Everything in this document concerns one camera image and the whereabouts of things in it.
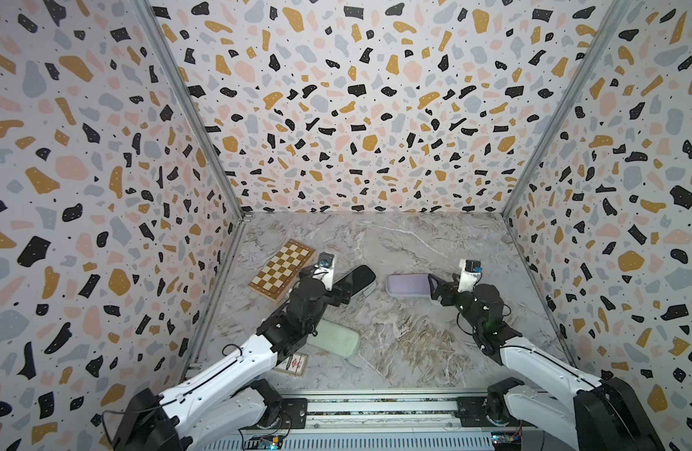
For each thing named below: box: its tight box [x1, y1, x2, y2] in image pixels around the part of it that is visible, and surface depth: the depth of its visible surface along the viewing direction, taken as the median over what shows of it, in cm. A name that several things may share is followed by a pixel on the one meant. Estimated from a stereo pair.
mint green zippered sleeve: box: [306, 318, 361, 358], surface depth 85 cm
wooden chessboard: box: [248, 238, 317, 303], surface depth 103 cm
